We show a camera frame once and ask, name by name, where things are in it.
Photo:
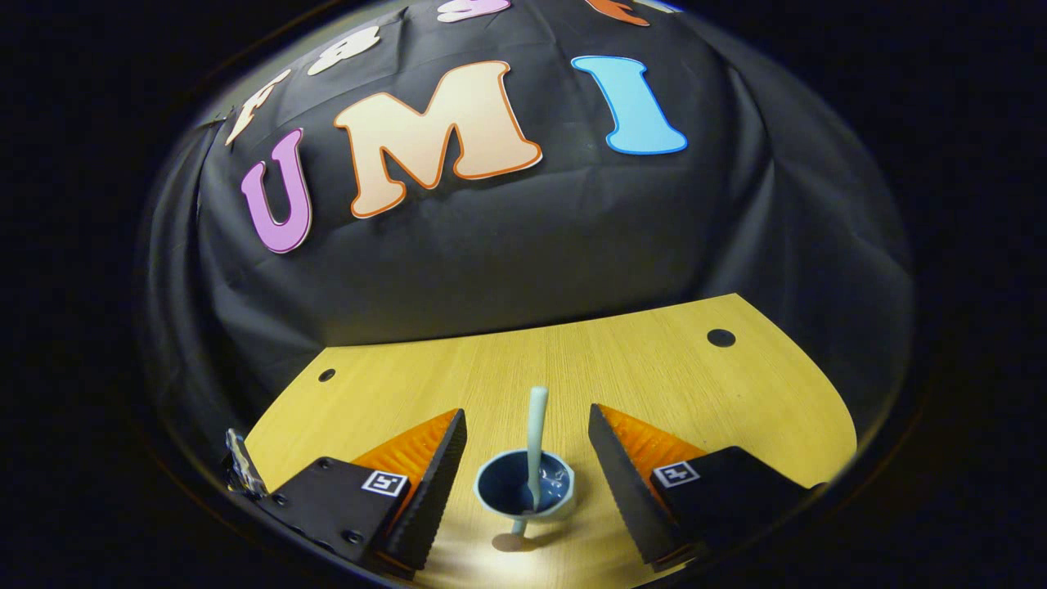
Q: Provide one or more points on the black backdrop cloth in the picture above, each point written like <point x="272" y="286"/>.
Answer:
<point x="532" y="245"/>

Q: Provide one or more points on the pale green cup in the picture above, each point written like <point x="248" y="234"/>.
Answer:
<point x="503" y="491"/>

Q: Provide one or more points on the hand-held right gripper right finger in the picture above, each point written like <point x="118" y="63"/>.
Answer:
<point x="630" y="491"/>

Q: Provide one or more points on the yellow wooden desktop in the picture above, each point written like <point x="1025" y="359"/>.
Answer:
<point x="638" y="368"/>

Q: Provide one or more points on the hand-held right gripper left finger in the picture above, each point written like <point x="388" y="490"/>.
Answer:
<point x="429" y="491"/>

